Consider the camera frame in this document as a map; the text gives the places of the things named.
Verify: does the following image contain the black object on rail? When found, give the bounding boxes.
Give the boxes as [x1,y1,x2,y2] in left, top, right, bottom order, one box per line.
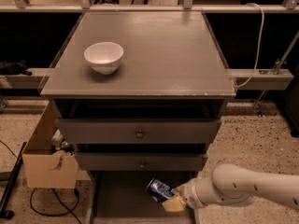
[0,60,32,76]

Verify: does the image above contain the open grey bottom drawer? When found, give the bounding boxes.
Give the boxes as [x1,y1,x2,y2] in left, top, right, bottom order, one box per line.
[84,171,197,224]

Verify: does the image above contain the grey upper drawer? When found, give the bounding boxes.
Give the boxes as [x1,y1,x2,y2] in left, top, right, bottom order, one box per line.
[56,119,221,144]

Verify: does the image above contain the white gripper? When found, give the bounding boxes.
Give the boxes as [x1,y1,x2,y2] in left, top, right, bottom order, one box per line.
[162,178,206,213]

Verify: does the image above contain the grey middle drawer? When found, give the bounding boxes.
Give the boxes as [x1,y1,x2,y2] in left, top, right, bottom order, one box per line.
[75,152,207,172]

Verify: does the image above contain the cardboard box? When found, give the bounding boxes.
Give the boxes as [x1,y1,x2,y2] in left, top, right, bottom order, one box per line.
[22,104,78,189]

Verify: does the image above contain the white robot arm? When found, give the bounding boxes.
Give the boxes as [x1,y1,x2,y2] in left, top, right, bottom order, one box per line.
[162,164,299,212]

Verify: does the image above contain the black floor cable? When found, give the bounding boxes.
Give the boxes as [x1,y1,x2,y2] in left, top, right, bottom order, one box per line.
[0,139,82,224]

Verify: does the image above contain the white hanging cable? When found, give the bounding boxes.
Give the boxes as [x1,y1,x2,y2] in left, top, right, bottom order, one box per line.
[233,2,265,90]

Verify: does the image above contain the black stand base bar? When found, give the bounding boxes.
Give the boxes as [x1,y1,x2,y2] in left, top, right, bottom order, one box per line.
[0,143,26,219]

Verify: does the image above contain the grey drawer cabinet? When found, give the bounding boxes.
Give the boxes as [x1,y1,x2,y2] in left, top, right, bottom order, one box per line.
[40,10,236,173]

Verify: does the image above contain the white ceramic bowl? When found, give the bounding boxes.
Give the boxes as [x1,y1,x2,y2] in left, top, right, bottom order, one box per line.
[83,42,124,75]

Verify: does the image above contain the items inside cardboard box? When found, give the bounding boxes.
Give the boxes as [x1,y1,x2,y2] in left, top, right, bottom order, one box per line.
[50,129,74,154]

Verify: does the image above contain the blue pepsi can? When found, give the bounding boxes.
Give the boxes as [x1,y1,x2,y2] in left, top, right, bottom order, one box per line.
[147,178,176,203]

